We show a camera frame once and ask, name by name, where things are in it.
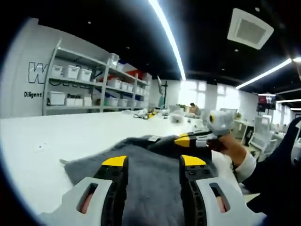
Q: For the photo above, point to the grey plush towel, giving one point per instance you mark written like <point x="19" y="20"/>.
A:
<point x="152" y="169"/>

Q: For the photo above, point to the person's right hand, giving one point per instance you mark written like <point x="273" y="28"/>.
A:
<point x="229" y="147"/>

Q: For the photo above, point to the clear plastic container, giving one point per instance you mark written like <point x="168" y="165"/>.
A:
<point x="176" y="118"/>

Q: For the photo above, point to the white office chair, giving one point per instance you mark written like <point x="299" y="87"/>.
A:
<point x="261" y="131"/>

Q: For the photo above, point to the pile of yellow black tools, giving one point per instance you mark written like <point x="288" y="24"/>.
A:
<point x="148" y="115"/>

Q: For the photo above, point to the black floor stand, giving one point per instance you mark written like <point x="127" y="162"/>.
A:
<point x="166" y="94"/>

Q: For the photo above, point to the person's dark clothed body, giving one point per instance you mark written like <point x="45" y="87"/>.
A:
<point x="282" y="210"/>

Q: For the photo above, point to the ceiling air vent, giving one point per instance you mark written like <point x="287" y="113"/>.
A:
<point x="250" y="28"/>

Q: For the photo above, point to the long ceiling light strip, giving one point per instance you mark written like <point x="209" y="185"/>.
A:
<point x="168" y="35"/>

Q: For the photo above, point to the grey metal shelf rack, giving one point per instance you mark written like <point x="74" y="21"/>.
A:
<point x="70" y="80"/>

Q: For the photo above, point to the row of white storage bins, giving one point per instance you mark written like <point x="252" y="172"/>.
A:
<point x="70" y="71"/>

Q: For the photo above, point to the wall mounted screen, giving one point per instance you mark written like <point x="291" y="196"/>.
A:
<point x="266" y="102"/>

